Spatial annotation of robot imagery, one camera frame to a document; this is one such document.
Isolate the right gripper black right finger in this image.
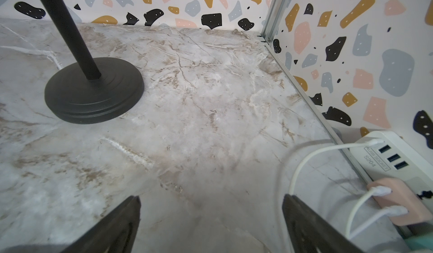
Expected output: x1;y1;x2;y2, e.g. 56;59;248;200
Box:
282;194;362;253

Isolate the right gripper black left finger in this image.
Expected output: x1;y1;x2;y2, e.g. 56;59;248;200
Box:
62;196;141;253

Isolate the white charging cable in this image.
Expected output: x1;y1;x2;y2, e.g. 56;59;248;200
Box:
348;205;409;241
344;186;393;238
287;138;385;196

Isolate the pink charger plug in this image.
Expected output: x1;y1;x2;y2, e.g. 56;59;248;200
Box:
366;177;433;227

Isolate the white power strip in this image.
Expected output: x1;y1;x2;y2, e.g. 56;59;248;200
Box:
349;131;433;211

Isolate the teal charger plug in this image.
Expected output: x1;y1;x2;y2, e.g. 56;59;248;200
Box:
405;233;433;253

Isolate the black microphone on stand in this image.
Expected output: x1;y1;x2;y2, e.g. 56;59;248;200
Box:
40;0;144;124

